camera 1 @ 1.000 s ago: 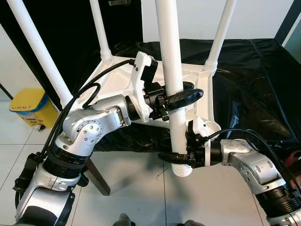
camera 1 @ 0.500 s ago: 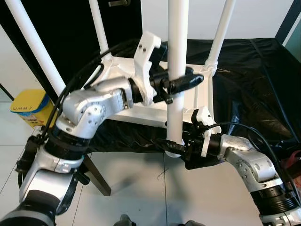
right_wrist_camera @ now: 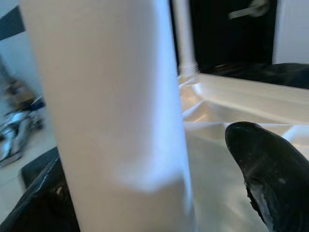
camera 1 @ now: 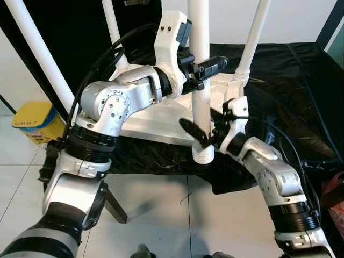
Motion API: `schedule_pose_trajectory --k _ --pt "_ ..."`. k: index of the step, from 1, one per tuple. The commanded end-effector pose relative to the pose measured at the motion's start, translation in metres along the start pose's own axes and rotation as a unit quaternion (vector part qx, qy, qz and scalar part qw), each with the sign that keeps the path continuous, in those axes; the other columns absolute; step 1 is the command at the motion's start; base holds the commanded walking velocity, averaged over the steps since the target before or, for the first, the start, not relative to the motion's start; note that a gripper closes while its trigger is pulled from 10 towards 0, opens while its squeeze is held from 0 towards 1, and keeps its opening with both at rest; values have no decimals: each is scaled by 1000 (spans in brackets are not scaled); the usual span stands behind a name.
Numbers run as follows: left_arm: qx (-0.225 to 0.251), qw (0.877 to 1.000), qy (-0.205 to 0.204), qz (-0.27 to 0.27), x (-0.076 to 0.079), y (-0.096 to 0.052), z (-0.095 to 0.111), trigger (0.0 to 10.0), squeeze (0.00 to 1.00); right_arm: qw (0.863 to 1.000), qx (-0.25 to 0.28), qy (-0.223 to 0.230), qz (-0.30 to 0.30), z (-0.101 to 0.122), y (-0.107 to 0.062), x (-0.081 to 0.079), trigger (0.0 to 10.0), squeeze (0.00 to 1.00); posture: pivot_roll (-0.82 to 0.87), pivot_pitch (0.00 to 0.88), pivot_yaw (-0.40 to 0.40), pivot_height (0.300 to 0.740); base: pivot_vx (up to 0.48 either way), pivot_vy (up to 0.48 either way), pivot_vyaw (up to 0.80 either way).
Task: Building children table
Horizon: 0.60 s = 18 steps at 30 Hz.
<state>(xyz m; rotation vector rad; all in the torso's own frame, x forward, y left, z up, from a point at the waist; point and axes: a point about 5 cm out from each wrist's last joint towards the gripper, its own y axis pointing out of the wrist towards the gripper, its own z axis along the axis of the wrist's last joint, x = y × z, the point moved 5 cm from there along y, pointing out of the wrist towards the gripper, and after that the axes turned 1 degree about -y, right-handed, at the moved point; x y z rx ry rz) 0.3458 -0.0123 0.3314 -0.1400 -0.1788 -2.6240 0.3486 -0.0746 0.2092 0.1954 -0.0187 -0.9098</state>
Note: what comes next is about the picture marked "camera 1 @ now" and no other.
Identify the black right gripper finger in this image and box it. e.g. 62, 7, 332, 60
179, 118, 213, 149

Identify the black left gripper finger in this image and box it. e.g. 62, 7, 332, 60
195, 55, 229, 77

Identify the white plastic table top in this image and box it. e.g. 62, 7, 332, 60
110, 64, 249, 148

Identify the white plastic table leg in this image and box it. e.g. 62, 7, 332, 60
234, 0, 271, 81
187, 0, 217, 164
101, 0, 130, 70
4, 0, 77, 111

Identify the black plastic table cover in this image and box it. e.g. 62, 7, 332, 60
40, 42, 344, 194

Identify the black door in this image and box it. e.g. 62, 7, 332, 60
0, 0, 164, 116

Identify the dark grey robot left foot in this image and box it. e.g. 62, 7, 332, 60
132, 245, 156, 258

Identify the pink patterned bag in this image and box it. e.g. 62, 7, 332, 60
322, 172, 344, 248

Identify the yellow storage box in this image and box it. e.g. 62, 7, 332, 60
12, 101, 66, 146

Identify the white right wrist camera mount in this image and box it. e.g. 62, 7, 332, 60
218, 97, 249, 156

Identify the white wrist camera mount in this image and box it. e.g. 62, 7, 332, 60
218, 97, 249, 156
155, 11, 192, 81

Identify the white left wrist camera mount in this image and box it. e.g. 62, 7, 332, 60
155, 11, 192, 81

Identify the dark door frame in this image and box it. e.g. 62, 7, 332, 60
314, 0, 344, 52

